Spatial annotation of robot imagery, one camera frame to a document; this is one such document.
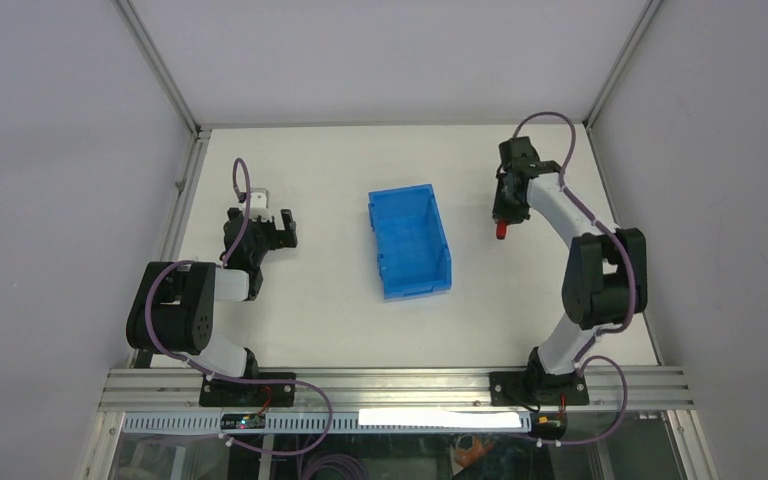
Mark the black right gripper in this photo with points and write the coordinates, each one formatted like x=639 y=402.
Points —
x=502 y=212

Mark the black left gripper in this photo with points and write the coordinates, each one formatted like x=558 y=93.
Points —
x=278 y=239

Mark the red handled screwdriver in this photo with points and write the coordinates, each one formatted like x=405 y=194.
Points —
x=501 y=229

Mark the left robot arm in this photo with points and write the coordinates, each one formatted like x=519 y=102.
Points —
x=173 y=309

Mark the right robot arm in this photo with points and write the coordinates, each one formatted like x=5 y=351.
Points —
x=604 y=283

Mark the blue plastic bin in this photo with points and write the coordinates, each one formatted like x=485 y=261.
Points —
x=413 y=255

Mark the orange object below table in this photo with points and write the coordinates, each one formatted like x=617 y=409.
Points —
x=468 y=449

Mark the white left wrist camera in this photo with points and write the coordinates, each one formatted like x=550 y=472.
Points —
x=258 y=201

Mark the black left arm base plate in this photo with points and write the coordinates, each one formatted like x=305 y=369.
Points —
x=278 y=392

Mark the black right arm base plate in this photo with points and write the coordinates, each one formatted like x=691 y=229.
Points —
x=521 y=388

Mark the white slotted cable duct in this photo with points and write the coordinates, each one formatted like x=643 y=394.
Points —
x=364 y=421

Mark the aluminium front rail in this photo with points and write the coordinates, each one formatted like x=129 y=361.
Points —
x=647 y=388

